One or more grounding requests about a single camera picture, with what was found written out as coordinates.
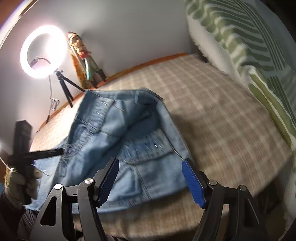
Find left forearm dark sleeve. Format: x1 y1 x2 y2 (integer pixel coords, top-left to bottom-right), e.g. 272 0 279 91
1 191 39 240

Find bright ring light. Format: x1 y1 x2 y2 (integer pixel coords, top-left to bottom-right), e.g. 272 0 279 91
20 25 68 79

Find colourful items leaning on wall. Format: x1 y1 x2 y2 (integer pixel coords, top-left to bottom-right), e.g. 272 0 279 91
66 32 106 89

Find black ring light cable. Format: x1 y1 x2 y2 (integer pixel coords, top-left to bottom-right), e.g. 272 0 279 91
36 75 60 134

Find checkered beige bed blanket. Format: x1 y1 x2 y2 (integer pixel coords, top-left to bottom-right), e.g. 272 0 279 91
28 53 293 240

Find light blue denim pants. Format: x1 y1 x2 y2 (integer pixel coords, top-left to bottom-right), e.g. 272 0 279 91
29 89 191 213

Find left gloved hand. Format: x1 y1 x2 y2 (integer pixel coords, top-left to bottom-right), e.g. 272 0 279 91
4 166 43 210

